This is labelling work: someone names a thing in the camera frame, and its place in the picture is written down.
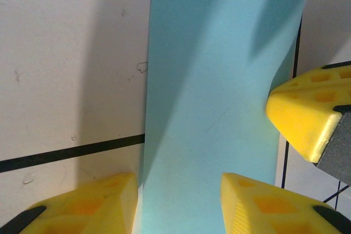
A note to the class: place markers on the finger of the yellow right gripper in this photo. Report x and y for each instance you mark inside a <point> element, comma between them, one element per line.
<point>301,124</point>
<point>329,76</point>

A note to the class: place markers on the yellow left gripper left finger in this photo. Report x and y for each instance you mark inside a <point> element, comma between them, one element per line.
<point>90,212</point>

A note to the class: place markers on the light blue cloth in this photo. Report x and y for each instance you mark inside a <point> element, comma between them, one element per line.
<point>205,80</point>

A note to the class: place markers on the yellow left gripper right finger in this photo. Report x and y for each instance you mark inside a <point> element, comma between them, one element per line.
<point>268,212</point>

